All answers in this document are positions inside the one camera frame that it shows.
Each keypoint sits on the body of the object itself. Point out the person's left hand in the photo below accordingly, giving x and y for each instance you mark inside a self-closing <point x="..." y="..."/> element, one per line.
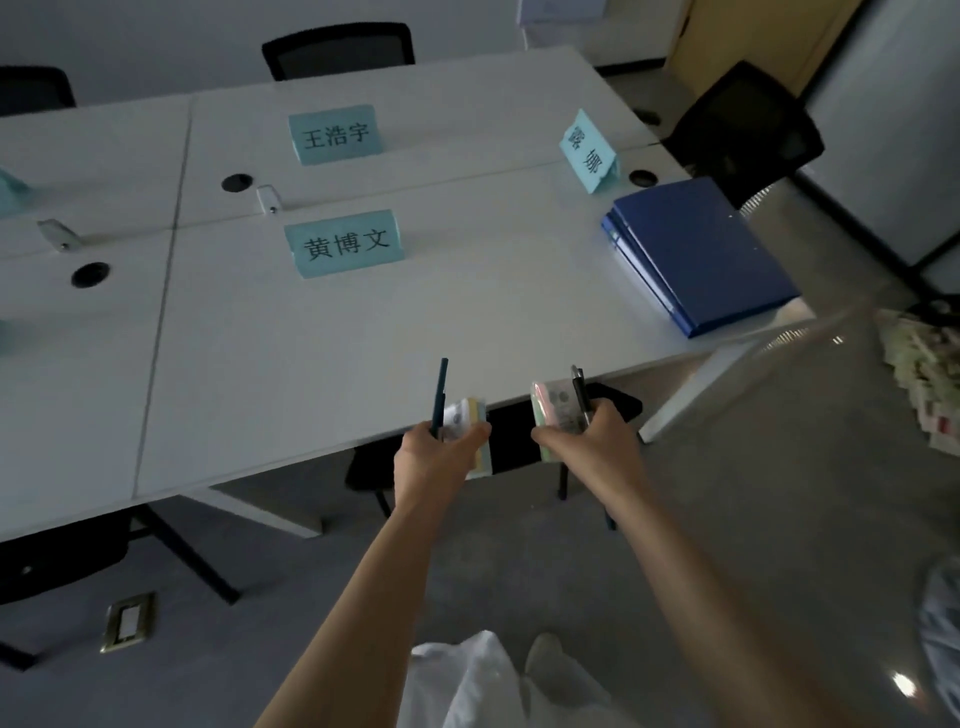
<point x="431" y="472"/>

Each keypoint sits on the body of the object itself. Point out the white board stand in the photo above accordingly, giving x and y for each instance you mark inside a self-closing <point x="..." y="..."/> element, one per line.
<point x="562" y="9"/>

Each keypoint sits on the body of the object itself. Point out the black bag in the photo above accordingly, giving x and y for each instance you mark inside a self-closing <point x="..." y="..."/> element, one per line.
<point x="934" y="311"/>

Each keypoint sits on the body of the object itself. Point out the pile of pale cloth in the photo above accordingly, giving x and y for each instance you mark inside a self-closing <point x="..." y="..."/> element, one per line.
<point x="941" y="637"/>

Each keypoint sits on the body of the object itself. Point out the pile of magazines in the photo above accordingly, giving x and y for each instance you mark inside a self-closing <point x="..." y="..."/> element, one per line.
<point x="922" y="375"/>

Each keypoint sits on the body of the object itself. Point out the stack of blue folders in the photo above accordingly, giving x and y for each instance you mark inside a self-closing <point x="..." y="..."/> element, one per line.
<point x="697" y="255"/>

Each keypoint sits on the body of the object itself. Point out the person's white clothing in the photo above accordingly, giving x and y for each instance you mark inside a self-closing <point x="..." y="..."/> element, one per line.
<point x="487" y="690"/>

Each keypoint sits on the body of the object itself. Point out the person's left forearm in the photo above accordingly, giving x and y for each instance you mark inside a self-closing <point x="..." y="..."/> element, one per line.
<point x="352" y="622"/>

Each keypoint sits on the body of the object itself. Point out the black click pen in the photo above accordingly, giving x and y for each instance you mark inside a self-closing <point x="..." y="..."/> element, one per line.
<point x="579" y="397"/>

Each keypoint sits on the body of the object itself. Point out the person's right forearm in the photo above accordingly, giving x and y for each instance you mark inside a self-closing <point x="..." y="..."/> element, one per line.
<point x="720" y="622"/>

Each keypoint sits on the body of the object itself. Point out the silver floor socket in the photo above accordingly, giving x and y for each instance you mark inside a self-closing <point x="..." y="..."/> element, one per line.
<point x="129" y="622"/>

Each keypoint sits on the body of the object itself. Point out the person's right hand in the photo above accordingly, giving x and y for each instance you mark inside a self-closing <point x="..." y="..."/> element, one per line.
<point x="607" y="457"/>

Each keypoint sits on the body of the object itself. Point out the small white note pad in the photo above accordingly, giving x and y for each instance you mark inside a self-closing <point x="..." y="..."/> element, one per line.
<point x="540" y="405"/>
<point x="562" y="409"/>
<point x="481" y="461"/>
<point x="461" y="416"/>

